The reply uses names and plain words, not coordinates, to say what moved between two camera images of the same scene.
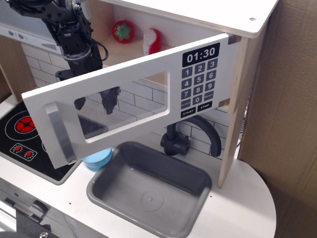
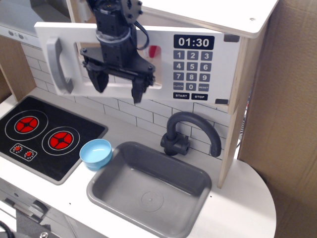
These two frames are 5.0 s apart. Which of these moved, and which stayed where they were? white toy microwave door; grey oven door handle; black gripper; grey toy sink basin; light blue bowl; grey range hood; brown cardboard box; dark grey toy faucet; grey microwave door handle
Moved: black gripper; white toy microwave door; grey microwave door handle
Stayed: light blue bowl; brown cardboard box; grey toy sink basin; grey range hood; grey oven door handle; dark grey toy faucet
